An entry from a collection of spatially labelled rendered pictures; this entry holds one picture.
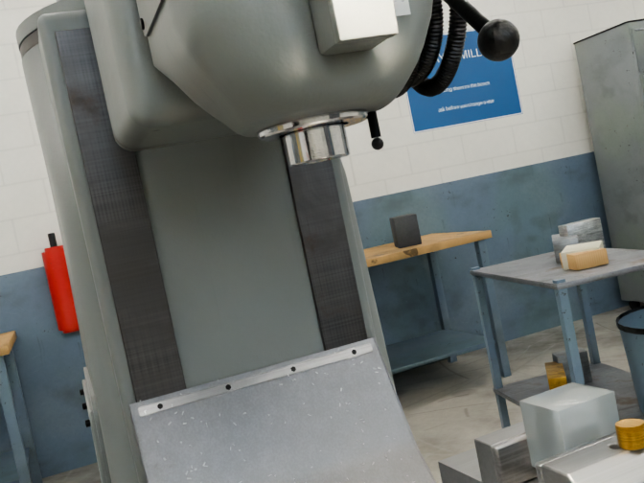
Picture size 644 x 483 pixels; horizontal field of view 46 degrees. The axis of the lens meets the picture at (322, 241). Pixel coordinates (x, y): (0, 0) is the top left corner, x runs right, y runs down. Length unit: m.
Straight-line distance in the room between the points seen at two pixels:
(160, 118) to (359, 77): 0.22
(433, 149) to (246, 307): 4.52
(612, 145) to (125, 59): 5.29
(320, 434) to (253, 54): 0.56
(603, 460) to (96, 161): 0.62
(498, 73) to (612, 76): 0.77
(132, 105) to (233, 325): 0.37
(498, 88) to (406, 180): 1.00
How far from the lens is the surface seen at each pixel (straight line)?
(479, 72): 5.69
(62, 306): 4.61
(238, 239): 0.95
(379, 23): 0.48
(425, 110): 5.42
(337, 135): 0.57
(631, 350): 2.82
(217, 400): 0.94
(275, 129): 0.56
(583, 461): 0.65
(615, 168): 5.84
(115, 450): 0.98
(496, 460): 0.70
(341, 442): 0.95
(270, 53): 0.50
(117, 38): 0.69
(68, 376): 4.79
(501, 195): 5.63
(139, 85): 0.67
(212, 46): 0.51
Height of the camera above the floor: 1.25
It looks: 3 degrees down
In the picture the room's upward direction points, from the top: 12 degrees counter-clockwise
